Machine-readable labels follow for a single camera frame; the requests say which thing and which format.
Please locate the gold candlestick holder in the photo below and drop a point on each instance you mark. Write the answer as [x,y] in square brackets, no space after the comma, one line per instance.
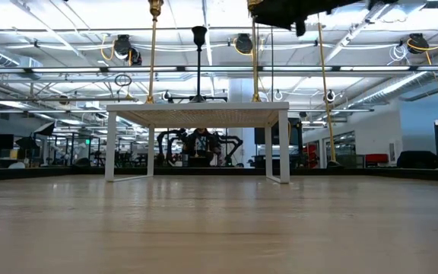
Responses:
[255,61]
[155,5]

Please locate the black candlestick holder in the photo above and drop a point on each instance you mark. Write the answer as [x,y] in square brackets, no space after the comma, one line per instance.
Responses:
[199,34]

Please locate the background black robot arm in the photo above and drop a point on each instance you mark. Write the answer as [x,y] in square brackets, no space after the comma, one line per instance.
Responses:
[232,142]
[169,139]

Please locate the small black ceiling reel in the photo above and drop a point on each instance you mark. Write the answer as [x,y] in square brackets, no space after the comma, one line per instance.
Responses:
[166,96]
[330,96]

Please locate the white perforated shelf riser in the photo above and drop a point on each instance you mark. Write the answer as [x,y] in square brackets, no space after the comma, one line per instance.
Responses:
[204,107]

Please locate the red cabinet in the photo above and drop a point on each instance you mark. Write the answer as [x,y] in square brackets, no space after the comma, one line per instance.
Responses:
[311,155]

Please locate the person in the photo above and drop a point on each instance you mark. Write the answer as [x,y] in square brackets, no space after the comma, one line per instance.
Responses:
[200,146]

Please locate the black office chair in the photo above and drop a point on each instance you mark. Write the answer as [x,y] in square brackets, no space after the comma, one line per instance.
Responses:
[418,160]

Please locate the black studio softbox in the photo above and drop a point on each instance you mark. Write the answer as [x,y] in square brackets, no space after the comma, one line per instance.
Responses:
[27,144]
[45,130]

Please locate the black aluminium table frame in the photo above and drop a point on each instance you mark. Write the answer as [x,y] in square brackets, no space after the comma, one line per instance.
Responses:
[70,172]

